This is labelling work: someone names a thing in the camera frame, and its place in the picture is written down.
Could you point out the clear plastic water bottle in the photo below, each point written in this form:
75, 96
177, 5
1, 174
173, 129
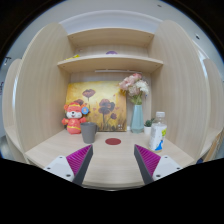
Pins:
158, 132

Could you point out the red plush mascot toy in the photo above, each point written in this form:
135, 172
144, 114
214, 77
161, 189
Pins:
75, 115

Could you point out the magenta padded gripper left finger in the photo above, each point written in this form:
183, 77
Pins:
73, 167

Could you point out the small potted succulent plant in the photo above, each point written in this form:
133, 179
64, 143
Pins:
147, 126

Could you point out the pink white flower bouquet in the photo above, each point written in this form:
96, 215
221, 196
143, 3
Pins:
135, 86

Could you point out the teal ceramic vase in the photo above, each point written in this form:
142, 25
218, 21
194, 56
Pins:
137, 122

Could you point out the red round coaster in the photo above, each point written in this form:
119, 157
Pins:
113, 141

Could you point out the yellow flower painting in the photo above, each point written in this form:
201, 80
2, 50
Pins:
106, 103

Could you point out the purple object on shelf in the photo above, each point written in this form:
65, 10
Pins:
111, 52

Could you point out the grey plastic cup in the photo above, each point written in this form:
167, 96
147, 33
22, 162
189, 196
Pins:
89, 130

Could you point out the yellow object on shelf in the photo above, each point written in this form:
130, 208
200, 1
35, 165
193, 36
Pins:
73, 57

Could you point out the light wooden shelf unit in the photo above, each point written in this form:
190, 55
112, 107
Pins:
58, 67

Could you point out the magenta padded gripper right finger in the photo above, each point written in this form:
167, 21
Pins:
152, 166

